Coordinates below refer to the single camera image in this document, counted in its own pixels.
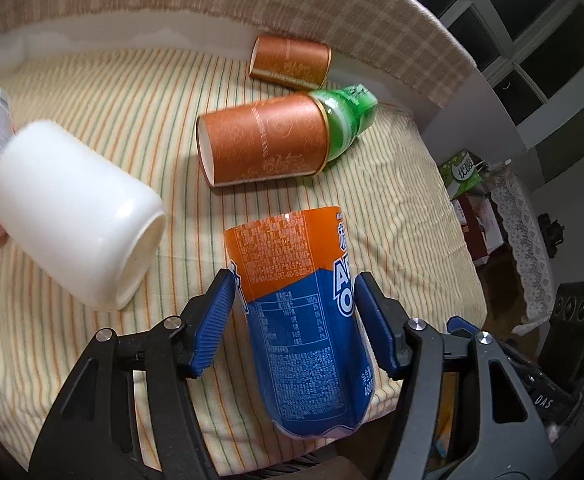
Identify far orange paper cup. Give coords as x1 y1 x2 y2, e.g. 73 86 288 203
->
249 35 332 91

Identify white lace cloth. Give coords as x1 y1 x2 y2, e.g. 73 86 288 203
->
490 169 557 336

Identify near orange paper cup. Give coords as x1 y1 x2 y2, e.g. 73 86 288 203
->
196 92 330 188

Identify green white carton box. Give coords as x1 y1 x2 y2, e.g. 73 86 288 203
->
438 150 486 200

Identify white plastic cup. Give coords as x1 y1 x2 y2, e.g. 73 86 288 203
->
0 120 167 311

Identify red cardboard box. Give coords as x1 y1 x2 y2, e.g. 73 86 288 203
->
452 194 505 266

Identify green labelled bottle cup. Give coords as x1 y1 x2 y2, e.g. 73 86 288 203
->
309 84 379 162

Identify orange paper cup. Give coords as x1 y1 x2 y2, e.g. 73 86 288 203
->
249 35 332 91
196 92 330 188

